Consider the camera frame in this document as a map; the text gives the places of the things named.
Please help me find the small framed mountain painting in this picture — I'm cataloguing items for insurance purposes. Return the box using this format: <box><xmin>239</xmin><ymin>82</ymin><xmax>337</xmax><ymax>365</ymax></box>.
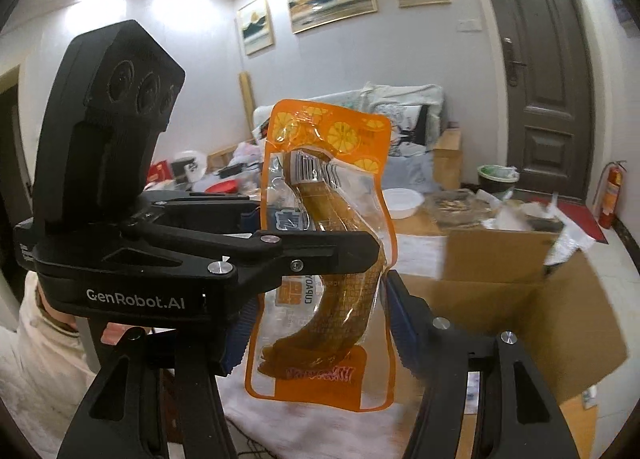
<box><xmin>236</xmin><ymin>0</ymin><xmax>276</xmax><ymax>56</ymax></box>

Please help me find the white plastic bowl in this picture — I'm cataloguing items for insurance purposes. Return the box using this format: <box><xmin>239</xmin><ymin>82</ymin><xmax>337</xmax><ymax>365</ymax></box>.
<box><xmin>382</xmin><ymin>188</ymin><xmax>425</xmax><ymax>220</ymax></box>

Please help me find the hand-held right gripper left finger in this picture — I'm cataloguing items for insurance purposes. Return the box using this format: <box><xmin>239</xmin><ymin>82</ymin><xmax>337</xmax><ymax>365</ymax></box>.
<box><xmin>57</xmin><ymin>289</ymin><xmax>262</xmax><ymax>459</ymax></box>

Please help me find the red fire extinguisher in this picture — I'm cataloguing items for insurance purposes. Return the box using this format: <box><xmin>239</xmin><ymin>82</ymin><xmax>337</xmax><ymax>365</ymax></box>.
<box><xmin>597</xmin><ymin>160</ymin><xmax>628</xmax><ymax>230</ymax></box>

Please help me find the person's left forearm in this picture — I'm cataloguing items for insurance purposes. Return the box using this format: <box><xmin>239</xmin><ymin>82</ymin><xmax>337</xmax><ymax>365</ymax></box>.
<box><xmin>0</xmin><ymin>271</ymin><xmax>101</xmax><ymax>440</ymax></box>

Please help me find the green trash bin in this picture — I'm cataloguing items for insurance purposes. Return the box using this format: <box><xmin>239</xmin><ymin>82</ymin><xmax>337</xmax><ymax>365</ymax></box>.
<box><xmin>477</xmin><ymin>164</ymin><xmax>521</xmax><ymax>200</ymax></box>

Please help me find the large open cardboard box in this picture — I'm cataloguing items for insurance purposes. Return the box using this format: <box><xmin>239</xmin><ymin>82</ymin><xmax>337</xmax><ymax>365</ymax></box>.
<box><xmin>390</xmin><ymin>226</ymin><xmax>628</xmax><ymax>459</ymax></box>

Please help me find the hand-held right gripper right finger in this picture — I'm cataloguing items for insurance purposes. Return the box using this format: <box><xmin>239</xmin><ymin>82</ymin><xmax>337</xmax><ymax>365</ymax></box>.
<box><xmin>384</xmin><ymin>270</ymin><xmax>601</xmax><ymax>459</ymax></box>

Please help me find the small white plastic bag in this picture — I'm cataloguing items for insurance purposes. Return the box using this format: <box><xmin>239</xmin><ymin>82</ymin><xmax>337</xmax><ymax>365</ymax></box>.
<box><xmin>172</xmin><ymin>149</ymin><xmax>208</xmax><ymax>185</ymax></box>

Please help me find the tree print pillow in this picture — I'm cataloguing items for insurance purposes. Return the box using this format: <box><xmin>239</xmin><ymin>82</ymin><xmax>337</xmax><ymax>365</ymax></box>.
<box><xmin>370</xmin><ymin>102</ymin><xmax>427</xmax><ymax>146</ymax></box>

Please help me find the plain small cardboard box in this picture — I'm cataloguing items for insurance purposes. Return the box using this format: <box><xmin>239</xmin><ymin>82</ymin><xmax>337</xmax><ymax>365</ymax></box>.
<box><xmin>432</xmin><ymin>128</ymin><xmax>463</xmax><ymax>190</ymax></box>

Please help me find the red box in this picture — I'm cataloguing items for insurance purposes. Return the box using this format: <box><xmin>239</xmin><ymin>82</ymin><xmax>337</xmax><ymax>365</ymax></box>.
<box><xmin>149</xmin><ymin>162</ymin><xmax>174</xmax><ymax>188</ymax></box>

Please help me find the crumpled white plastic wrap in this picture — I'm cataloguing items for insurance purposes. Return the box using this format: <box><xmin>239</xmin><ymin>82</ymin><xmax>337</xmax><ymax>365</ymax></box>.
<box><xmin>482</xmin><ymin>192</ymin><xmax>583</xmax><ymax>265</ymax></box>

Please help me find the wooden board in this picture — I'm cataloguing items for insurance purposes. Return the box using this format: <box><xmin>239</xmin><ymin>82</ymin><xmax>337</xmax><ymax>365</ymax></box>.
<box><xmin>239</xmin><ymin>72</ymin><xmax>257</xmax><ymax>140</ymax></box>

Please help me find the orange clear snack packet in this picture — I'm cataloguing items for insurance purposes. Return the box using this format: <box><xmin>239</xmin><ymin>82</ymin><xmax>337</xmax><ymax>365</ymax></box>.
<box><xmin>244</xmin><ymin>99</ymin><xmax>398</xmax><ymax>412</ymax></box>

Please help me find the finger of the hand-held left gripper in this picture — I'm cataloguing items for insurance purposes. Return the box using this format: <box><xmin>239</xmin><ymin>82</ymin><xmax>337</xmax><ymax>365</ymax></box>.
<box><xmin>145</xmin><ymin>226</ymin><xmax>383</xmax><ymax>292</ymax></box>
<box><xmin>152</xmin><ymin>196</ymin><xmax>262</xmax><ymax>236</ymax></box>

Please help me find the red door mat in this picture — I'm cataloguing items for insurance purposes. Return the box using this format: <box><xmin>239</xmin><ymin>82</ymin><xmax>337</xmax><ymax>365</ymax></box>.
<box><xmin>554</xmin><ymin>199</ymin><xmax>608</xmax><ymax>245</ymax></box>

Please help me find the dark panelled door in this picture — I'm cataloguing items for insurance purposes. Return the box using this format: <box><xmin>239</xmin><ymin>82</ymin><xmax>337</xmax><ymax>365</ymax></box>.
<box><xmin>472</xmin><ymin>0</ymin><xmax>593</xmax><ymax>202</ymax></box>

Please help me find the clear glass dish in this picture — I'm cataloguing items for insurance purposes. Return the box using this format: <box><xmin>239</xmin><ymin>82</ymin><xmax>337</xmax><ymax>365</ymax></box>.
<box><xmin>430</xmin><ymin>189</ymin><xmax>496</xmax><ymax>227</ymax></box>

